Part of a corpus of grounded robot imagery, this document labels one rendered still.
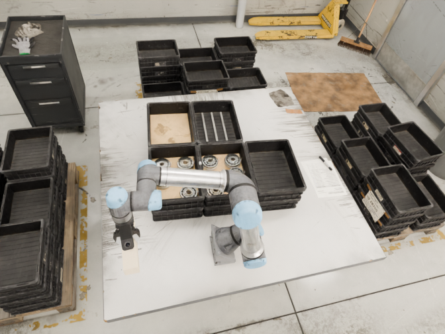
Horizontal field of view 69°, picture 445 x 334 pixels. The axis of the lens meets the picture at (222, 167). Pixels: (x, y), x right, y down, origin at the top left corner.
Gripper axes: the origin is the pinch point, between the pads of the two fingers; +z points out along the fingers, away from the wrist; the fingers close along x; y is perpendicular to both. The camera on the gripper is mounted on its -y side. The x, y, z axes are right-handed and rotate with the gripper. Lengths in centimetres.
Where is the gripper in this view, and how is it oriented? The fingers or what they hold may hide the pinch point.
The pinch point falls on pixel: (129, 243)
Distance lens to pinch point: 148.7
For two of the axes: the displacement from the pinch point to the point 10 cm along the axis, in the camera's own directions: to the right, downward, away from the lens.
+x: -9.7, 1.3, -2.2
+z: -0.9, 6.2, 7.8
